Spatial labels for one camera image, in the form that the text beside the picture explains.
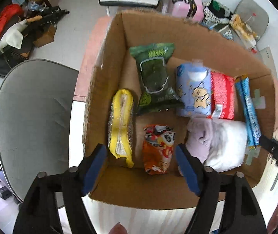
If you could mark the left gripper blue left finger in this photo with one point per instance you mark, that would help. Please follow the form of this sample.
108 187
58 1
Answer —
39 214

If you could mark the yellow plastic bag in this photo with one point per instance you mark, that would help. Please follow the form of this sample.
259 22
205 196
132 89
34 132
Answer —
247 35

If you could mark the grey round chair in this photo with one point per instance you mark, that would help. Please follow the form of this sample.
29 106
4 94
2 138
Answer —
35 110

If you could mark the grey cushioned chair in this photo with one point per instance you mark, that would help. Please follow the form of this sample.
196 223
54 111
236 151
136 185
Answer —
247 7

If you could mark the mauve cloth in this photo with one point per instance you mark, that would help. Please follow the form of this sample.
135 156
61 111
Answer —
200 135

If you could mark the pink suitcase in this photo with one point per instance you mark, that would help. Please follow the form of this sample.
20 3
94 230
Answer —
187 9

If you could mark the green snack bag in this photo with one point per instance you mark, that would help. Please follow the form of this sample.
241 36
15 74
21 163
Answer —
157 92

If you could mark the black stroller frame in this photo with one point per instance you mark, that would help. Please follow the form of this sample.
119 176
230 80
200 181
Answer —
10 57

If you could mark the white bench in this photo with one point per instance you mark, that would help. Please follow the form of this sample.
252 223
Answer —
129 0

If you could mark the black white patterned bag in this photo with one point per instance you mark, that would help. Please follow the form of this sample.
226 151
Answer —
217 18

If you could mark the yellow silver snack bag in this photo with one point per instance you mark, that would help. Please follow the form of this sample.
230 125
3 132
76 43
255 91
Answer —
120 125

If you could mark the clear plastic bottle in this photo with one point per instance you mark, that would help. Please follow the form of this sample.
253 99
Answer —
249 20

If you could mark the blue cartoon tissue pack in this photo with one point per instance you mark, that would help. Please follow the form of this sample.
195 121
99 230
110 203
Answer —
193 86

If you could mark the white goose plush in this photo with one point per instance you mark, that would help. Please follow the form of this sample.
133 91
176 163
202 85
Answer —
13 36

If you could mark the white soft pack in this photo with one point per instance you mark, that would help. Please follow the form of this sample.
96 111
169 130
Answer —
228 145

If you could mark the red plastic bag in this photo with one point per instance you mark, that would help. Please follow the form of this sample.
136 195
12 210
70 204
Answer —
0 25

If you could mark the orange cartoon snack bag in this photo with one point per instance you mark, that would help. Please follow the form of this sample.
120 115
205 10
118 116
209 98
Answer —
157 148

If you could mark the brown cardboard box on floor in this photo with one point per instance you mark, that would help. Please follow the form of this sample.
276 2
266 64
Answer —
44 35

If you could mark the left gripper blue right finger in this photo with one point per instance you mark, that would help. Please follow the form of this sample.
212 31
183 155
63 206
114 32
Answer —
241 212

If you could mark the blue stick packet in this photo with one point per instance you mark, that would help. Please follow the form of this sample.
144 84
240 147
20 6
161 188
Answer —
253 129

